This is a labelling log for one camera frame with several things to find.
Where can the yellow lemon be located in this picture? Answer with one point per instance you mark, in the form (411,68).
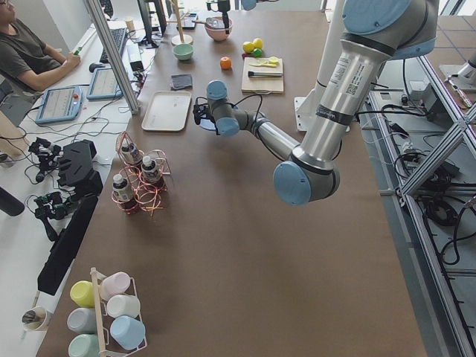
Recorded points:
(248,47)
(258,43)

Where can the blue teach pendant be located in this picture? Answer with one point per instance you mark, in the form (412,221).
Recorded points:
(60,104)
(103,86)

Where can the pink bowl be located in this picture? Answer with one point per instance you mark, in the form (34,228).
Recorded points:
(215,28)

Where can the yellow cup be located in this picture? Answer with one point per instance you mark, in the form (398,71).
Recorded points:
(82,294)

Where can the grey folded cloth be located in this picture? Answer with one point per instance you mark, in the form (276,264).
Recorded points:
(181,81)

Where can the green lime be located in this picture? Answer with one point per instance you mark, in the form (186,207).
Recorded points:
(257,53)

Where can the white cup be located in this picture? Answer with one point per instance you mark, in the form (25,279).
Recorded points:
(119,305)

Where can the cream serving tray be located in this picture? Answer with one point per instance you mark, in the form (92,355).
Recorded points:
(167,111)

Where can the blue cup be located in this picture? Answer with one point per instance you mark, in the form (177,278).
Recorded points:
(128,332)

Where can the yellow plastic knife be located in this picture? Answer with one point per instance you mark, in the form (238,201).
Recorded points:
(264,64)

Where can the steel cylinder muddler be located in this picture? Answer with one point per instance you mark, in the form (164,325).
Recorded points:
(264,74)

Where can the mint green bowl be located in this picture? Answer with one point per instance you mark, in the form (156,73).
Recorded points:
(183,52)

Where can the wooden cutting board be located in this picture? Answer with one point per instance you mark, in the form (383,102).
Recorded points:
(262,85)

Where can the grey cup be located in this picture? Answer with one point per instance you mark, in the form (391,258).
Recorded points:
(82,320)

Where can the copper wire bottle rack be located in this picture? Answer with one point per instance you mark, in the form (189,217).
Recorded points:
(139,184)

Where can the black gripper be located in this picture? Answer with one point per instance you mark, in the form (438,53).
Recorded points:
(223,6)
(204,116)

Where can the pink cup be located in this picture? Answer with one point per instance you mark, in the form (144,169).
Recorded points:
(114,284)

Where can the dark drink bottle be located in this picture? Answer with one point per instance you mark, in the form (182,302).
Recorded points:
(123,194)
(130,154)
(150,171)

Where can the seated person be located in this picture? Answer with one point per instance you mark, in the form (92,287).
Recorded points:
(29,65)

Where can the wooden cup stand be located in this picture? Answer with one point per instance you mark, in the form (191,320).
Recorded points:
(181,38)

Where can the green cup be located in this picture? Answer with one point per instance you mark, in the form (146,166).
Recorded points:
(84,345)

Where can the orange mandarin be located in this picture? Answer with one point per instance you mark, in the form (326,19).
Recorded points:
(225,63)

